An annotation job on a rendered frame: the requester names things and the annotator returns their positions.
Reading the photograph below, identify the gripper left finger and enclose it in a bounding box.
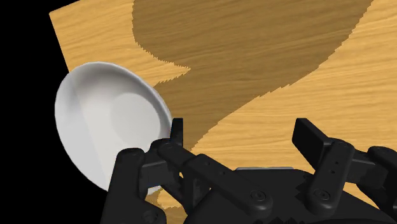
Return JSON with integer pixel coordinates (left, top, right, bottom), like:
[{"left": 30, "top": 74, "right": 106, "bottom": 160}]
[{"left": 99, "top": 118, "right": 274, "bottom": 224}]

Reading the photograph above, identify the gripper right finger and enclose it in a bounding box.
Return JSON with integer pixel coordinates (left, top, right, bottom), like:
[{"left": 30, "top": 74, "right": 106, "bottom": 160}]
[{"left": 292, "top": 118, "right": 397, "bottom": 218}]

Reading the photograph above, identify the white bowl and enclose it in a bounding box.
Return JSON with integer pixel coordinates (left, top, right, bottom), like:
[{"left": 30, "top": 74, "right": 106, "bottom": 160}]
[{"left": 54, "top": 61, "right": 173, "bottom": 196}]

